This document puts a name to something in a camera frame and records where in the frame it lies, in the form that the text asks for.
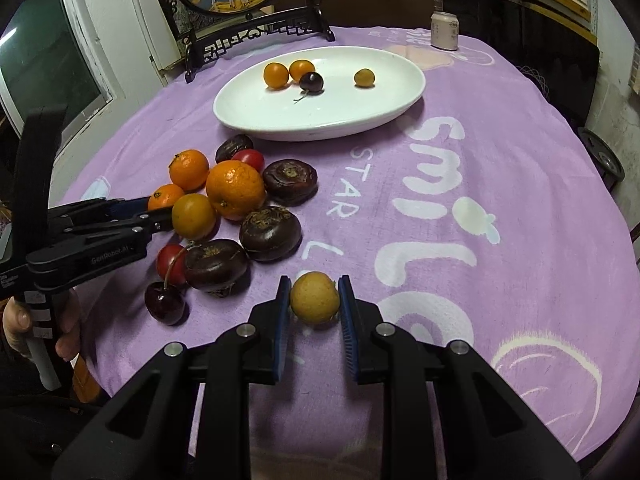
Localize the glass window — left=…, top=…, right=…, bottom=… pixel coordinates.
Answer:
left=0, top=0, right=108, bottom=126

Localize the brown wooden board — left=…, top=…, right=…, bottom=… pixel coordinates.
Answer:
left=275, top=0, right=441, bottom=28

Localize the person's left hand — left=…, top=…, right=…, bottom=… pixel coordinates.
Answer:
left=0, top=292, right=83, bottom=363

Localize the small mandarin orange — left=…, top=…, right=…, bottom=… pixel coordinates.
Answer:
left=148, top=184, right=187, bottom=212

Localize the pale drink can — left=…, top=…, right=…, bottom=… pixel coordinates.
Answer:
left=431, top=11, right=460, bottom=52

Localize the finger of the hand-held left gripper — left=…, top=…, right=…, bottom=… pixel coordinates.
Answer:
left=60, top=207, right=175, bottom=247
left=47, top=196, right=151, bottom=222

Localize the medium mandarin orange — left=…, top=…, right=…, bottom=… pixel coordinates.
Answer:
left=168, top=149, right=210, bottom=192

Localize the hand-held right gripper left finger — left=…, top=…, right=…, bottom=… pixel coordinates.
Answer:
left=52, top=276, right=292, bottom=480

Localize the dark brown water chestnut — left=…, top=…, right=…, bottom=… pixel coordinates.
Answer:
left=262, top=158, right=318, bottom=207
left=184, top=239, right=249, bottom=293
left=239, top=206, right=303, bottom=262
left=215, top=134, right=254, bottom=164

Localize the black panel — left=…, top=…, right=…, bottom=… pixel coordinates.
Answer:
left=440, top=0, right=601, bottom=126

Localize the orange cherry tomato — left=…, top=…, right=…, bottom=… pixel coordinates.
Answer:
left=171, top=193, right=218, bottom=241
left=289, top=59, right=316, bottom=82
left=263, top=61, right=290, bottom=88

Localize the large mandarin orange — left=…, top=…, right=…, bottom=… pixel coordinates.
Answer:
left=205, top=160, right=266, bottom=222

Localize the purple printed blanket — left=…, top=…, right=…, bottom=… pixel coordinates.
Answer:
left=50, top=25, right=640, bottom=480

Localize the red cherry tomato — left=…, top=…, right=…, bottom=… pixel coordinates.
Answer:
left=156, top=244, right=188, bottom=286
left=231, top=149, right=265, bottom=173

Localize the dark cherry with stem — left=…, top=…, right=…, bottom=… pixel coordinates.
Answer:
left=144, top=242, right=197, bottom=326
left=293, top=71, right=325, bottom=105

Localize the white oval plate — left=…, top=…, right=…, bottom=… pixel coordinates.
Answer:
left=213, top=46, right=426, bottom=142

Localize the small pale yellow fruit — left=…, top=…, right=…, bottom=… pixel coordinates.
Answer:
left=290, top=271, right=341, bottom=324

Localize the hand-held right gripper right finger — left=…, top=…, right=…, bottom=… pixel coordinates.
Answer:
left=337, top=275, right=583, bottom=480

